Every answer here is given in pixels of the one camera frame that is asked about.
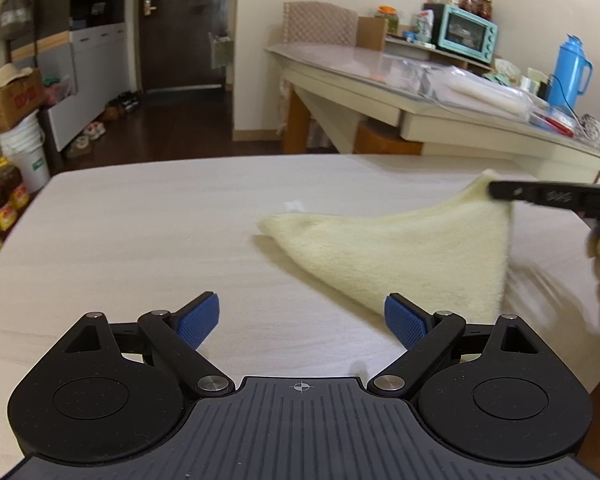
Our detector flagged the white and grey cabinet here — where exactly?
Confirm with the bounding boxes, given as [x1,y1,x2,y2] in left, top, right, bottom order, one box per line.
[10,0,132,153]

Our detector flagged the blue thermos flask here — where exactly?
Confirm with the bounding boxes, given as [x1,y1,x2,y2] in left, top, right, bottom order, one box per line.
[549,34,594,110]

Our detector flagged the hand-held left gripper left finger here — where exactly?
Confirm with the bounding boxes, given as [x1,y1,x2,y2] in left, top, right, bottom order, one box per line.
[62,291,235,399]

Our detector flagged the cream dining table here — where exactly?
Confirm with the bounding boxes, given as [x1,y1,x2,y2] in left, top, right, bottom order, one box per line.
[264,42,600,187]

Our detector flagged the white patterned cup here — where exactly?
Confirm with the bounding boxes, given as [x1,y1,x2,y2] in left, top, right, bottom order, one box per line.
[576,113,600,147]

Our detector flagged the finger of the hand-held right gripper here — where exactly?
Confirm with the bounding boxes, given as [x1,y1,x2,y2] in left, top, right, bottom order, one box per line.
[488,179,600,211]

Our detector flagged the wall-mounted metal box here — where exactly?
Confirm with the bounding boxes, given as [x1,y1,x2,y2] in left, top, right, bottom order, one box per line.
[208,32,231,69]

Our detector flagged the white food packet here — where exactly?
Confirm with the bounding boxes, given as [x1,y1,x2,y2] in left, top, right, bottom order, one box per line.
[411,9,435,44]

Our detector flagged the brown cardboard box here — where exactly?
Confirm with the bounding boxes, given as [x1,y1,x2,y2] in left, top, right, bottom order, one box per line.
[356,16,389,52]

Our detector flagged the glass jar orange lid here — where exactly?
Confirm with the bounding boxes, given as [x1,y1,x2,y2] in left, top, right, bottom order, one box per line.
[376,5,400,37]

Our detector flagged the dark shoes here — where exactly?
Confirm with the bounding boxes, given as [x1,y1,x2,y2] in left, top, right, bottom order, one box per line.
[101,91,142,122]

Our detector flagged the clear plastic bags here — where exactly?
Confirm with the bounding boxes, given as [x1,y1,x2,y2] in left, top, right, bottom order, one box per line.
[380,54,537,122]

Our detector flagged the white shoes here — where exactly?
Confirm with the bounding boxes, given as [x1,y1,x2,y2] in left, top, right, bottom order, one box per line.
[65,121,107,159]

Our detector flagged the pale yellow towel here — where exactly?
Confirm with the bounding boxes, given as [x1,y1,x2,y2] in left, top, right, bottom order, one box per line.
[255,169,517,327]

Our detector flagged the teal toaster oven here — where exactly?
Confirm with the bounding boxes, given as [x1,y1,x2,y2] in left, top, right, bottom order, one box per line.
[436,3,500,64]

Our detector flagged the white plastic bucket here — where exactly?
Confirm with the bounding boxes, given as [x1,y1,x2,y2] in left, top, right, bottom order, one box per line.
[0,111,51,194]

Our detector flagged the straw hat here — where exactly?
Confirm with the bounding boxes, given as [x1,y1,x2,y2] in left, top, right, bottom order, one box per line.
[0,63,34,95]

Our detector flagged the patterned chair back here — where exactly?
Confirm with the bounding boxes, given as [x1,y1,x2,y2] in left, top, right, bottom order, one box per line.
[282,1,359,49]

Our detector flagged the dark wooden door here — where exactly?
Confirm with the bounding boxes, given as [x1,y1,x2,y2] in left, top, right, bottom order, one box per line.
[139,0,232,94]

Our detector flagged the black cable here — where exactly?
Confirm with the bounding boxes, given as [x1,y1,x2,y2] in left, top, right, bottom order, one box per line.
[549,74,582,128]

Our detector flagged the red printed cardboard box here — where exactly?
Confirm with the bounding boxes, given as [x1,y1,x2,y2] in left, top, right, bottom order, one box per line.
[0,69,47,132]

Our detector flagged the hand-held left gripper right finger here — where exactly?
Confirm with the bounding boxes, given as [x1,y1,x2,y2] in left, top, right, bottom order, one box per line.
[367,292,547,398]

